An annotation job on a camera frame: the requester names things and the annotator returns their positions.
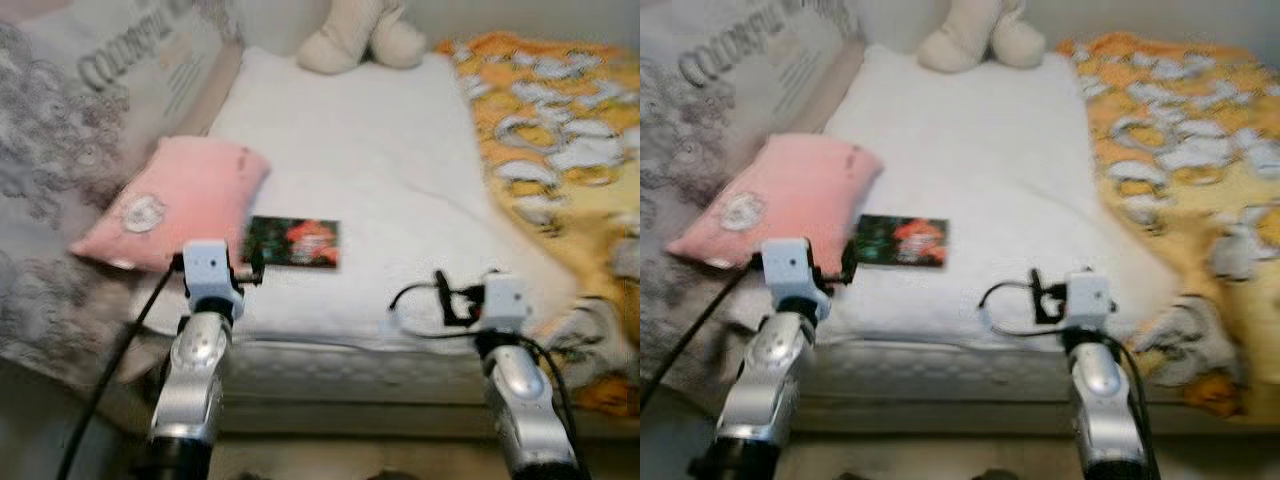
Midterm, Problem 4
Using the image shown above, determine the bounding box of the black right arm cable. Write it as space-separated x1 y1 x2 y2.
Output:
385 280 581 480
978 280 1161 480

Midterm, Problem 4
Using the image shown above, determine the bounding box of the pink plush pillow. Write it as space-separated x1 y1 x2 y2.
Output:
665 133 886 271
68 135 273 273

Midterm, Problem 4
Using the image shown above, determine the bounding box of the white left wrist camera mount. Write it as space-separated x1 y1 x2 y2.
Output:
762 238 831 321
182 240 244 319

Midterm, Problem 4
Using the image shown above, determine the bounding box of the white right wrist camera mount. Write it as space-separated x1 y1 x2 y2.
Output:
478 272 531 336
1062 270 1116 333

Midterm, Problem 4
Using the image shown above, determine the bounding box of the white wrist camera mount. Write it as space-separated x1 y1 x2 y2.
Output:
762 238 831 321
478 272 531 336
1062 270 1116 333
182 240 244 319

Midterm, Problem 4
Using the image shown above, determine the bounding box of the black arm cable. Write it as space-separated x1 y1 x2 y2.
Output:
55 265 191 480
978 280 1161 480
385 280 581 480
640 262 766 413

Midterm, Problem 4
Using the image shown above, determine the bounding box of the dark green red snack packet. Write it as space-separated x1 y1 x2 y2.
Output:
243 215 341 269
855 213 949 269

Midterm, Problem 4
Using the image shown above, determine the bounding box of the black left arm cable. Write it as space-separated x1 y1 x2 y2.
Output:
55 265 191 480
640 262 766 413

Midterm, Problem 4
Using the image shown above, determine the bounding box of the white quilted mattress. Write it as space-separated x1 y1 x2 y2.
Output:
740 45 1186 346
130 45 591 346

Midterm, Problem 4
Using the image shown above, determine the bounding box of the yellow cartoon print blanket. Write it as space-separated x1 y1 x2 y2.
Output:
1055 30 1280 421
435 30 641 421

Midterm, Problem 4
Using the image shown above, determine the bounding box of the cream plush toy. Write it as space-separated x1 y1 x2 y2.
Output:
297 0 426 76
918 0 1048 73

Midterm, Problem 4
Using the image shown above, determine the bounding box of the grey floral print quilt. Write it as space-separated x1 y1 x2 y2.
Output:
0 0 246 391
640 0 866 401

